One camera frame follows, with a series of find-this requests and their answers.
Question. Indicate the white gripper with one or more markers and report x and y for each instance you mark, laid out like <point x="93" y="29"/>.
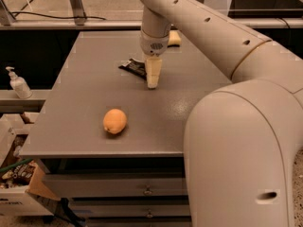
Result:
<point x="153" y="45"/>

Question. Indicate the black rxbar chocolate wrapper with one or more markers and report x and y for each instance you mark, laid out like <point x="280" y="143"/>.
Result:
<point x="134" y="67"/>

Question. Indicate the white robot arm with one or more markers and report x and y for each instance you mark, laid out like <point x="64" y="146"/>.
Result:
<point x="241" y="140"/>

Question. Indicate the yellow sponge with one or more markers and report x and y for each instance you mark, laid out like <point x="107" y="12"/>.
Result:
<point x="174" y="39"/>

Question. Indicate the orange lemon fruit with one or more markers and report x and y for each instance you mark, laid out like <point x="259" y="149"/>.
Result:
<point x="114" y="121"/>

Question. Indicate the grey drawer cabinet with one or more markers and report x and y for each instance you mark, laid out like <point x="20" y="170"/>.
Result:
<point x="102" y="175"/>

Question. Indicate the top drawer metal knob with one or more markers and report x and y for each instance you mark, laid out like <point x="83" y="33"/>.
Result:
<point x="147" y="191"/>

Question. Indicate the drawer metal knob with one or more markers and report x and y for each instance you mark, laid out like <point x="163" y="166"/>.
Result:
<point x="147" y="191"/>
<point x="149" y="214"/>

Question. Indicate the white pump soap bottle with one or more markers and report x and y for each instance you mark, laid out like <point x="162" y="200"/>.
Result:
<point x="18" y="84"/>

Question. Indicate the white bin of clutter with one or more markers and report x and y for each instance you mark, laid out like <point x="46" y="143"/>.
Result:
<point x="21" y="190"/>

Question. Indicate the grey metal railing frame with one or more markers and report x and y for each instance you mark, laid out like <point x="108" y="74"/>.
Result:
<point x="84" y="12"/>

